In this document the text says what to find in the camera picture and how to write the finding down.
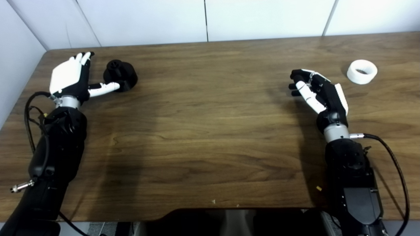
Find glossy black robot torso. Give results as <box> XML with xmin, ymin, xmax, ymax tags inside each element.
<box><xmin>136</xmin><ymin>207</ymin><xmax>332</xmax><ymax>236</ymax></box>

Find white ring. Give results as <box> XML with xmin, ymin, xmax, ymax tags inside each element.
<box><xmin>346</xmin><ymin>59</ymin><xmax>378</xmax><ymax>85</ymax></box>

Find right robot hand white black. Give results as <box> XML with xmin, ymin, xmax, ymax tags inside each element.
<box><xmin>288</xmin><ymin>69</ymin><xmax>349</xmax><ymax>133</ymax></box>

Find left thin black wire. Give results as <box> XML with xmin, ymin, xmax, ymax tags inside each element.
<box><xmin>28</xmin><ymin>106</ymin><xmax>48</xmax><ymax>133</ymax></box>

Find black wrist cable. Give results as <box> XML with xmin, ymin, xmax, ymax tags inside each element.
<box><xmin>10</xmin><ymin>91</ymin><xmax>91</xmax><ymax>236</ymax></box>
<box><xmin>349</xmin><ymin>133</ymin><xmax>410</xmax><ymax>236</ymax></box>

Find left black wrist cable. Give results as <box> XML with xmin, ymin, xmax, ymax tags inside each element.
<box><xmin>10</xmin><ymin>91</ymin><xmax>91</xmax><ymax>236</ymax></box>

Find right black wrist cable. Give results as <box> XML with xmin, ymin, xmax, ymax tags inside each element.
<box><xmin>349</xmin><ymin>133</ymin><xmax>410</xmax><ymax>236</ymax></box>

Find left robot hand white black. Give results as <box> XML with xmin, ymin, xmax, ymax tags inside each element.
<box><xmin>49</xmin><ymin>51</ymin><xmax>121</xmax><ymax>105</ymax></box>

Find round black part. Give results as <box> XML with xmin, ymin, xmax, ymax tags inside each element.
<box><xmin>103</xmin><ymin>59</ymin><xmax>138</xmax><ymax>92</ymax></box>

